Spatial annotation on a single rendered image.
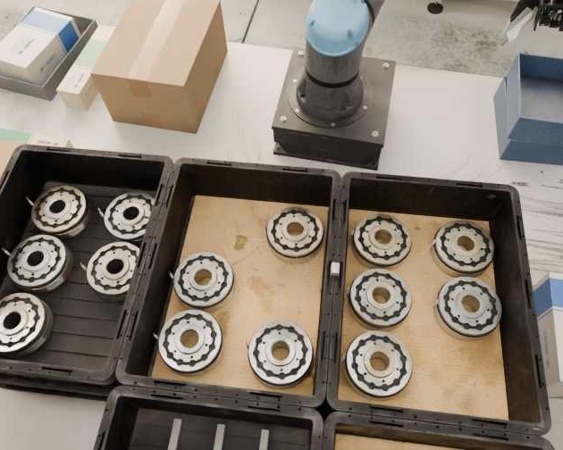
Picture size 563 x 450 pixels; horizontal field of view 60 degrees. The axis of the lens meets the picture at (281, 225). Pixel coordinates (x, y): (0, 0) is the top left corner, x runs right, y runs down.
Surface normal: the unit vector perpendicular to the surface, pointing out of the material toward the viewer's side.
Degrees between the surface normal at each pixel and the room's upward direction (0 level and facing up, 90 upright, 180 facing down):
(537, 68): 90
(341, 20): 10
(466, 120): 0
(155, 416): 0
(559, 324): 0
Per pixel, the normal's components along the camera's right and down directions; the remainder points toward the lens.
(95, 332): -0.02, -0.49
